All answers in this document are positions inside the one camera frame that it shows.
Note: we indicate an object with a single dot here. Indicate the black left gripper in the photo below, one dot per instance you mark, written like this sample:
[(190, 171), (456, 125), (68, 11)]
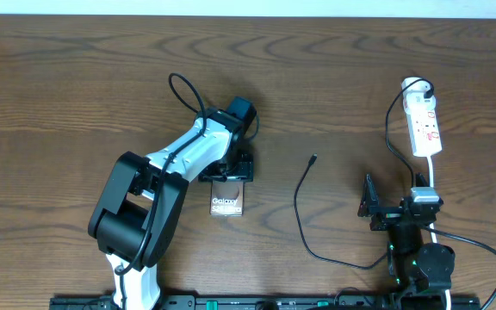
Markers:
[(248, 172)]

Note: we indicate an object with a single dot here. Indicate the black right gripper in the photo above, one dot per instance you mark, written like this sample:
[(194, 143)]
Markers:
[(387, 216)]

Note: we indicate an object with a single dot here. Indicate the Galaxy smartphone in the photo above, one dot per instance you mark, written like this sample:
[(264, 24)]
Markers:
[(227, 199)]

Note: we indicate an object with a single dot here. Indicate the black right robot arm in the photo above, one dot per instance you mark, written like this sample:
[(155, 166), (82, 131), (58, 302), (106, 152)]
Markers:
[(421, 269)]

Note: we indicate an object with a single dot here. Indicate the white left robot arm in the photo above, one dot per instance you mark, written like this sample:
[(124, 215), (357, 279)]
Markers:
[(138, 210)]

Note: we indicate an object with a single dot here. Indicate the white USB charger plug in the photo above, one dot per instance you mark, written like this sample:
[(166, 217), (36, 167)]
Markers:
[(416, 102)]

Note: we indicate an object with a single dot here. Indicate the white power strip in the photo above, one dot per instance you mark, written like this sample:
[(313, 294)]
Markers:
[(423, 128)]

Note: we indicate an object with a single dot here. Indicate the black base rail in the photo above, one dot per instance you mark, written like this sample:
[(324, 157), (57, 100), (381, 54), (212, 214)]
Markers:
[(190, 302)]

